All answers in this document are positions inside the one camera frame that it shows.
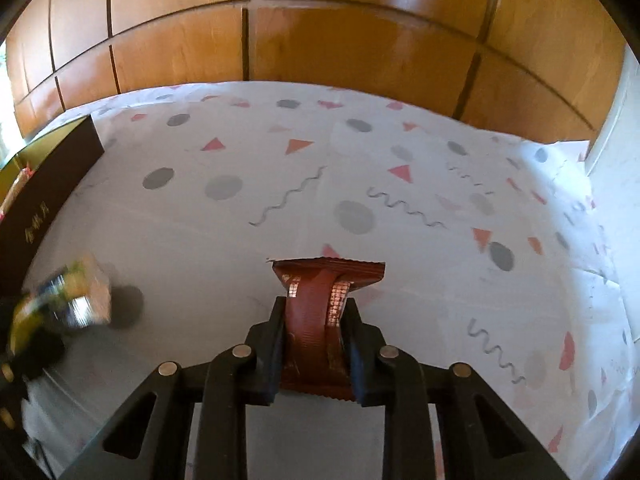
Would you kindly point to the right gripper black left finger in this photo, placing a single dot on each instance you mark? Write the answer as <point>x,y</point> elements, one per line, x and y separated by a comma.
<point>247,374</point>

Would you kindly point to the yellow seaweed snack packet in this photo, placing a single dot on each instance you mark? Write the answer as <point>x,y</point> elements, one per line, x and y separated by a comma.
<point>75,297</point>

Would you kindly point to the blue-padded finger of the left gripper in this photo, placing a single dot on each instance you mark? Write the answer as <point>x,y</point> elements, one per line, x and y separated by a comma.
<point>42,351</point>

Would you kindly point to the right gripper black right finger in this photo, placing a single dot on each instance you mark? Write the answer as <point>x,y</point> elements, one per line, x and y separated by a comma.
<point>383,375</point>

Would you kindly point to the brown red snack packet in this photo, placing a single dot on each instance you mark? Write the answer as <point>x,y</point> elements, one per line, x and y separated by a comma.
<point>316,296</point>

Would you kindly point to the gold metal tin tray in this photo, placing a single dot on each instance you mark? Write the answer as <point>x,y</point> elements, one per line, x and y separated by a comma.
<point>57,161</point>

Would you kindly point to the patterned white tablecloth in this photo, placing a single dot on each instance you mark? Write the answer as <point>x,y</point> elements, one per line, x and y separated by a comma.
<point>495,254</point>

